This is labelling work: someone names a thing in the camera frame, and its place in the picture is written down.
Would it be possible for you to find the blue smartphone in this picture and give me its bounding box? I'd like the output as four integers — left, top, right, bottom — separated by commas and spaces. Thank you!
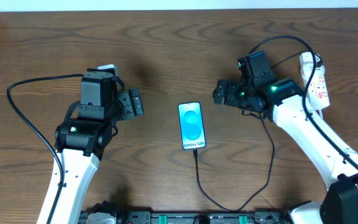
178, 101, 206, 150

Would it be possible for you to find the black charger cable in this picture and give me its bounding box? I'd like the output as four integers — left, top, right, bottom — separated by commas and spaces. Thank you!
193, 50, 324, 213

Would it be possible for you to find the white power strip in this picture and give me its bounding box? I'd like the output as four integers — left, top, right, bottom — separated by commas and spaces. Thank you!
300, 65, 330, 110

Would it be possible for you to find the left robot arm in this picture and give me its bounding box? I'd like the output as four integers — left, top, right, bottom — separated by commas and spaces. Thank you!
37, 64, 144, 223

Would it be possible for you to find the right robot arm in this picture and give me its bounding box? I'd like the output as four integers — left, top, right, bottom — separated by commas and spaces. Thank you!
213, 51, 358, 223

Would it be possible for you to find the white USB charger plug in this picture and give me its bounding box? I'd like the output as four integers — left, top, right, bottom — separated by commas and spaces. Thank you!
300, 52, 323, 71

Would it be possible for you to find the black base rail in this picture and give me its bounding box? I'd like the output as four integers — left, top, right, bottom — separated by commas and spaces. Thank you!
78, 201, 293, 224

